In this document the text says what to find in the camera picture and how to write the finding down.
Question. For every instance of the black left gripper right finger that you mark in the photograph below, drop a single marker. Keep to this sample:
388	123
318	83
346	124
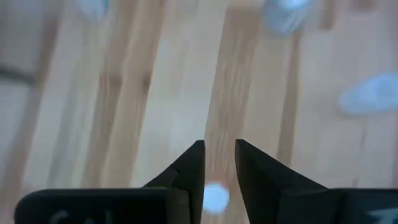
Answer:
255	174

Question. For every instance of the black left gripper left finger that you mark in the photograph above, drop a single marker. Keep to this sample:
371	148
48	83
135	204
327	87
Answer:
192	168

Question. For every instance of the small red pill bottle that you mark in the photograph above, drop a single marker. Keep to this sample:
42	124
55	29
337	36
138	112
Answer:
215	197

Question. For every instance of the frosted clear bottle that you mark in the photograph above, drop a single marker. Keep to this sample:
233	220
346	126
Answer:
370	93

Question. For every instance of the white melatonin bottle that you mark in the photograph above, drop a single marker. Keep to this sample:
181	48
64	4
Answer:
286	15

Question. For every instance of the small blue pill bottle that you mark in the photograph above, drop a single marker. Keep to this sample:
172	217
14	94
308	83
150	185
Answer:
93	7

